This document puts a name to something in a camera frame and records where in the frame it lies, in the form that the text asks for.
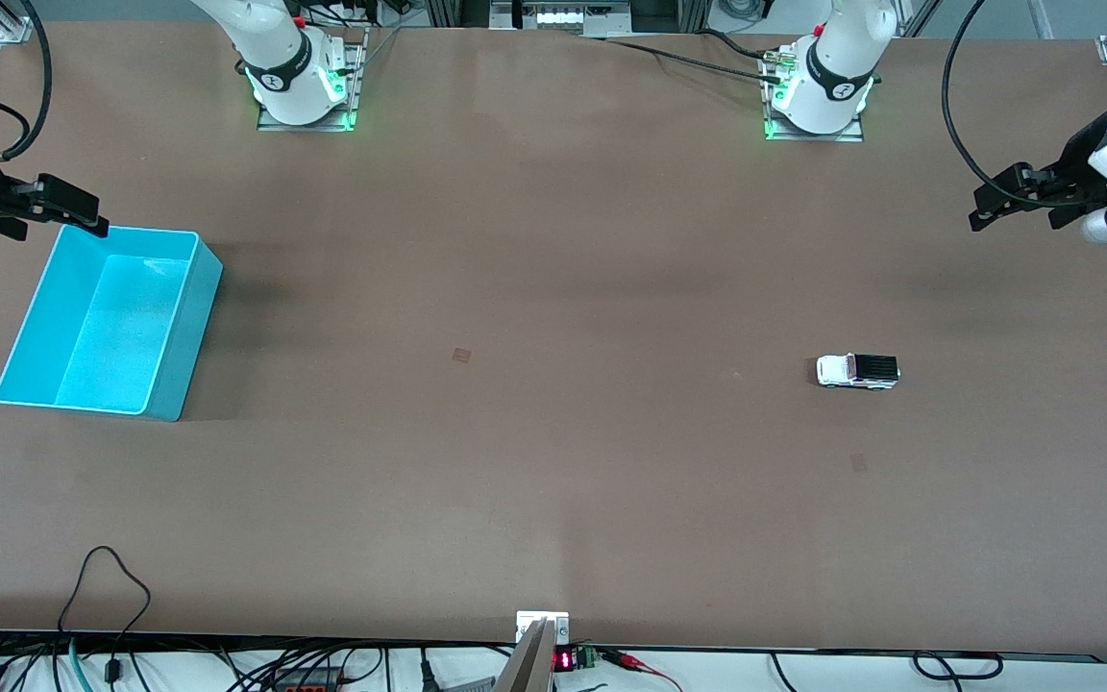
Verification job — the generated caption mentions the white jeep toy black roof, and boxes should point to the white jeep toy black roof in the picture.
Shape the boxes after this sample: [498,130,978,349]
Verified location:
[816,353,901,391]

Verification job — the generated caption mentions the cyan plastic bin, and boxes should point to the cyan plastic bin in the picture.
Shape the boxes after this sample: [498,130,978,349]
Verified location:
[0,224,225,422]

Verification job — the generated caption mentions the lit control box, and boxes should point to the lit control box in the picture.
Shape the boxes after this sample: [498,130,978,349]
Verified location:
[489,0,633,37]

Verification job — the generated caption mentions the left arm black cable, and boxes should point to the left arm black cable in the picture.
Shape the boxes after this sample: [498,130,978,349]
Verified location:
[942,0,1107,209]

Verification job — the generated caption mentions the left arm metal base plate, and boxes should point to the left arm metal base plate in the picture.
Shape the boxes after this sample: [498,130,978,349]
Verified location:
[762,46,865,143]

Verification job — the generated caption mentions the short thick black cable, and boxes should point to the short thick black cable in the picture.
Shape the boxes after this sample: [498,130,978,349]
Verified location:
[698,29,771,61]

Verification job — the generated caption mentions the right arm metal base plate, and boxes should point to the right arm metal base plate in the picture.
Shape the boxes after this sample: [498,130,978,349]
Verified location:
[256,27,369,133]

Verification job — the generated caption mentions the long thin black cable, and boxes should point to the long thin black cable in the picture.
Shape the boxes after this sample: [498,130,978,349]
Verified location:
[602,37,785,84]

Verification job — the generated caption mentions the thin black looped cable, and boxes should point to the thin black looped cable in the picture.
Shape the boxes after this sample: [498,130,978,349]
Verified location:
[57,546,153,685]

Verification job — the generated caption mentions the teal cable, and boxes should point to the teal cable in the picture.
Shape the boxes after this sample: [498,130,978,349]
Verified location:
[66,636,95,692]

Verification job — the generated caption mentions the black coiled cable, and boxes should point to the black coiled cable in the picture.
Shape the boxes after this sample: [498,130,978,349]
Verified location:
[911,651,1004,681]

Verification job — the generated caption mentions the red clip lead wires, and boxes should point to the red clip lead wires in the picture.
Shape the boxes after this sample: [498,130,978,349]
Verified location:
[600,649,684,692]

